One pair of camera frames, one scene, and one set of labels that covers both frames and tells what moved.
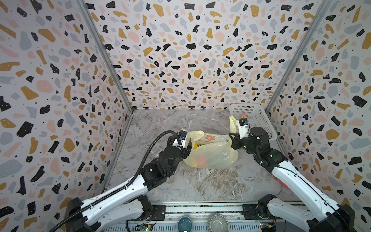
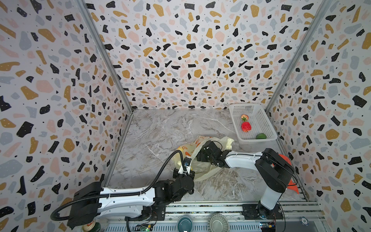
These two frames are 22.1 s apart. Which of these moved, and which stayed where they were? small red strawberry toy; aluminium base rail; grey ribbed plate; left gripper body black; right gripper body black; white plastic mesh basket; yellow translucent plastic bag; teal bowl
Moved: right gripper body black; yellow translucent plastic bag; left gripper body black
Stayed: small red strawberry toy; aluminium base rail; teal bowl; grey ribbed plate; white plastic mesh basket
